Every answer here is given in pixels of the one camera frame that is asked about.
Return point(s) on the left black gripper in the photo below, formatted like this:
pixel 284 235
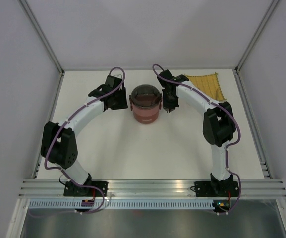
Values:
pixel 124 104

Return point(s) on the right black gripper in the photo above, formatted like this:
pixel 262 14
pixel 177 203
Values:
pixel 171 106

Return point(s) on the grey transparent lid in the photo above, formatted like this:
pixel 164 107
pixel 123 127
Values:
pixel 145 96

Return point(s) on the red steel bowl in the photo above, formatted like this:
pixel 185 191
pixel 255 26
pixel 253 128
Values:
pixel 145 112
pixel 146 119

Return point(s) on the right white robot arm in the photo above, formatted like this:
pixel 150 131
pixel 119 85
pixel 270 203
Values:
pixel 218 128

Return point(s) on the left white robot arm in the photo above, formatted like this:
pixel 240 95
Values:
pixel 59 144

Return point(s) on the yellow bamboo mat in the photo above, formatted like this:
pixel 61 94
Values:
pixel 207 84

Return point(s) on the right aluminium frame post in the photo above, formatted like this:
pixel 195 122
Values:
pixel 257 33

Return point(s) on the aluminium frame post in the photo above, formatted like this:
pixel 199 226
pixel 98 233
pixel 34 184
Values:
pixel 257 33
pixel 40 33

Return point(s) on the left aluminium frame post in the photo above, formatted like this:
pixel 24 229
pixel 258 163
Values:
pixel 40 33

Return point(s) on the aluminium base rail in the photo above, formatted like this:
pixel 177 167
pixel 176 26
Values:
pixel 158 189

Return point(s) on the white slotted cable duct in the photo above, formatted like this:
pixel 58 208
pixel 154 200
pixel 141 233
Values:
pixel 124 204

